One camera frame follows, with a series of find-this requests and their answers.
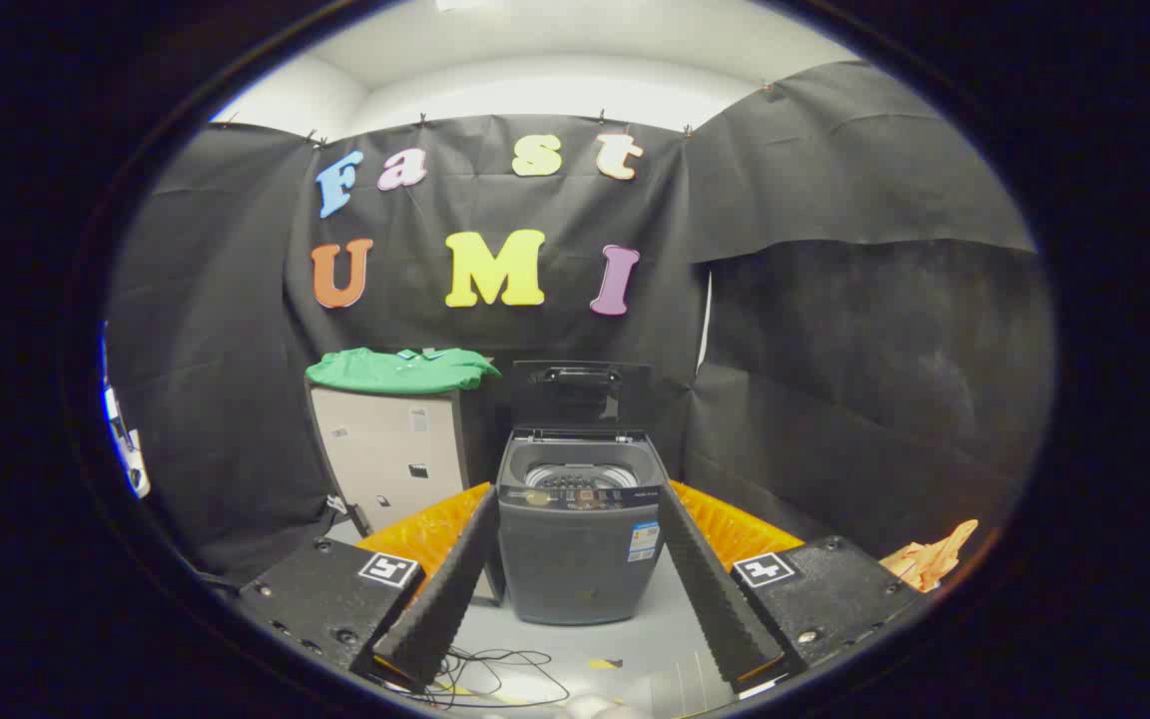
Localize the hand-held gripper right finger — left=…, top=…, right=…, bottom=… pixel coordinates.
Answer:
left=657, top=479, right=935, bottom=697

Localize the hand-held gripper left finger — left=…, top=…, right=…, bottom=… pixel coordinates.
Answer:
left=236, top=482, right=501, bottom=695

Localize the dark grey washing machine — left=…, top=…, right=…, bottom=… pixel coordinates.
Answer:
left=495, top=429, right=671, bottom=627

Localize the green polo shirt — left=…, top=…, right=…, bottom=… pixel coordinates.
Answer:
left=305, top=348, right=501, bottom=395

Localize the beige cabinet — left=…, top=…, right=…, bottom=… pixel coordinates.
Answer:
left=307, top=384, right=496, bottom=540

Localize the orange cloth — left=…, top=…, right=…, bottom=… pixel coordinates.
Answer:
left=879, top=519, right=980, bottom=592

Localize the black backdrop cloth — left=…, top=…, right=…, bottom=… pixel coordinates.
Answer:
left=106, top=60, right=1055, bottom=590

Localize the white and blue device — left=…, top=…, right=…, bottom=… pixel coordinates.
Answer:
left=101, top=330, right=152, bottom=500

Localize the black cable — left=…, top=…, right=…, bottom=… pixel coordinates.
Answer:
left=375, top=647, right=571, bottom=710

